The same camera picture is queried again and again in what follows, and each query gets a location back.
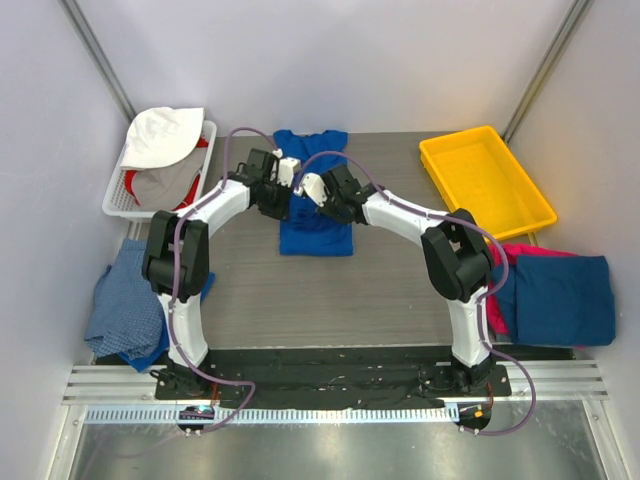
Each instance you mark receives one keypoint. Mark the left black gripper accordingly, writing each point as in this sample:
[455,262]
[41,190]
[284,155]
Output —
[275,204]

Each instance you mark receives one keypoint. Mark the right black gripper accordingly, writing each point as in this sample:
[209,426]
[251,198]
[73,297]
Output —
[333,210]

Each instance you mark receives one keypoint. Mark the blue printed t shirt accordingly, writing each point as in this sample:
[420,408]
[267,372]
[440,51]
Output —
[307,232]

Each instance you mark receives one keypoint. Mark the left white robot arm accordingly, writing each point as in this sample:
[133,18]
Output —
[176,261]

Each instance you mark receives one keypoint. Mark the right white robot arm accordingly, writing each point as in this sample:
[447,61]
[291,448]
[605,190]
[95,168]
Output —
[458,260]

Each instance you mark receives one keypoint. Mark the red cloth in basket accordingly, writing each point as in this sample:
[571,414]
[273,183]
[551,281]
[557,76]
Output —
[131,185]

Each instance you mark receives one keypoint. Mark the grey cloth in basket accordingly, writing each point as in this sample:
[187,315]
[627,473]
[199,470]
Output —
[160,185]

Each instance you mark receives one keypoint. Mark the white cloth in basket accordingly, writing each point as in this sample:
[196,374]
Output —
[161,136]

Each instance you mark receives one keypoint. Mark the yellow plastic tray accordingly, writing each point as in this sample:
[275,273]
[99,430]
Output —
[475,170]

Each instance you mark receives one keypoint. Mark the white plastic basket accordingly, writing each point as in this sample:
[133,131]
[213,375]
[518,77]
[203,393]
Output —
[117,202]

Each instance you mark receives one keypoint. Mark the pink t shirt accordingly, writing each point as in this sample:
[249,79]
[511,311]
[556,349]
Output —
[497,310]

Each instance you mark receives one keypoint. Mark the blue checkered shirt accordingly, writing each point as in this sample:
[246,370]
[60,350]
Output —
[110,291]

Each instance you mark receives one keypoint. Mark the folded navy t shirt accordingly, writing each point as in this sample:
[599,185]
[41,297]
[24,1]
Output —
[564,301]

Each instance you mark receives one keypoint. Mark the blue cloth under checkered shirt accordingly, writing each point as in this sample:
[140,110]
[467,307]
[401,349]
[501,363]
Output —
[155,355]

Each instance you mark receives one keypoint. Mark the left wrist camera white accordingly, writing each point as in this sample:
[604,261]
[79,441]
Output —
[284,169]

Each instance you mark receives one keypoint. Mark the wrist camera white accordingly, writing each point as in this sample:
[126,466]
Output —
[284,169]
[313,187]

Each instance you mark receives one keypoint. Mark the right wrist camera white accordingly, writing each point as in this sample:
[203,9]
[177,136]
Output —
[313,187]

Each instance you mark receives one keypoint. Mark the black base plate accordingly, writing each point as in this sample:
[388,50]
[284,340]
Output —
[343,385]

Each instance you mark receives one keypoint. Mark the left corner metal post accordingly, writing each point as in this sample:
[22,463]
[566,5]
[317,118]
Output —
[98,56]

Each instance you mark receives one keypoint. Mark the corner metal post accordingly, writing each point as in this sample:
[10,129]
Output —
[98,56]
[560,41]

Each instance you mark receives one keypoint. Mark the right corner metal post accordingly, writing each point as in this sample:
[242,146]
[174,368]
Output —
[560,41]

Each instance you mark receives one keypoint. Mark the aluminium rail frame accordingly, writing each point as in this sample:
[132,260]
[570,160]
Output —
[568,432]

